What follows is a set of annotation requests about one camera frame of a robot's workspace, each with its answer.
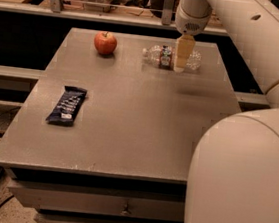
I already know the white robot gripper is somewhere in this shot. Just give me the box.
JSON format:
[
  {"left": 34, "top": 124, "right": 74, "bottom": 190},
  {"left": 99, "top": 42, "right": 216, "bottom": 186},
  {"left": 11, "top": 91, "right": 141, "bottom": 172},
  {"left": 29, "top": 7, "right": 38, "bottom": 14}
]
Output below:
[{"left": 173, "top": 0, "right": 212, "bottom": 73}]

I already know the clear plastic water bottle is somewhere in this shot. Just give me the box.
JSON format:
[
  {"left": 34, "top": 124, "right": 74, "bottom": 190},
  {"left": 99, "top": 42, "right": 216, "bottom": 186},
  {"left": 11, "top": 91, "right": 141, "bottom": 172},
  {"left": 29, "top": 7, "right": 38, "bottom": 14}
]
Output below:
[{"left": 142, "top": 45, "right": 201, "bottom": 70}]

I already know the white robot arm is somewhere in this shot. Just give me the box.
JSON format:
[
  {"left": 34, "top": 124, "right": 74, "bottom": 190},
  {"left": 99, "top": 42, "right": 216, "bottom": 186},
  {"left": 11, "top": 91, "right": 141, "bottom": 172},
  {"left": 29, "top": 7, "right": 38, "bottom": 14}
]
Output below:
[{"left": 175, "top": 0, "right": 279, "bottom": 223}]

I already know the red apple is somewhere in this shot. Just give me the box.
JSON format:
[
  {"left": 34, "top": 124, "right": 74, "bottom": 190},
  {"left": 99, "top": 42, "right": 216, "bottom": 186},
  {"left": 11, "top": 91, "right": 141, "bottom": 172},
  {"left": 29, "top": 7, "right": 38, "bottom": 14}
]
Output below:
[{"left": 94, "top": 31, "right": 117, "bottom": 55}]

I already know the dark blue snack bar wrapper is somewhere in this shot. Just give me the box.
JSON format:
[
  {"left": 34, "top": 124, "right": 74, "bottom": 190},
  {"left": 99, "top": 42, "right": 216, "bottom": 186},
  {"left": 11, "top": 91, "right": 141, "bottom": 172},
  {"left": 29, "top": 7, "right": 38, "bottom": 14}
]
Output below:
[{"left": 46, "top": 86, "right": 87, "bottom": 127}]

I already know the grey drawer cabinet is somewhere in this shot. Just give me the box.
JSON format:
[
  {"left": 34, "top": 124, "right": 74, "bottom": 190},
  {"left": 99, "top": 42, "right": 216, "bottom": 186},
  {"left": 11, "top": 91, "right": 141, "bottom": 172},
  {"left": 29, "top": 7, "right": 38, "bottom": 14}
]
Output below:
[{"left": 0, "top": 29, "right": 239, "bottom": 223}]

